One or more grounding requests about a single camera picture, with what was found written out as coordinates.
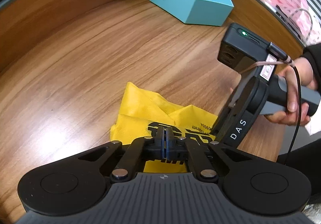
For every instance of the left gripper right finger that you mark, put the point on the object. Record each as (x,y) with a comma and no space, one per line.
(190,149)

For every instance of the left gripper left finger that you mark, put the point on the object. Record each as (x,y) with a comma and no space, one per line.
(137,154)

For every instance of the yellow fabric shopping bag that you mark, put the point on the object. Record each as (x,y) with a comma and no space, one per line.
(142,112)

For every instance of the black sleeve right forearm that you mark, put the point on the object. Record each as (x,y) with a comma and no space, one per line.
(313,54)

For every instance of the pink plastic bag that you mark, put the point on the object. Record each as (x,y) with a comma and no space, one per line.
(299,16)

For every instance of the person's right hand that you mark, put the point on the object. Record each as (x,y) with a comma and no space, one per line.
(290,117)

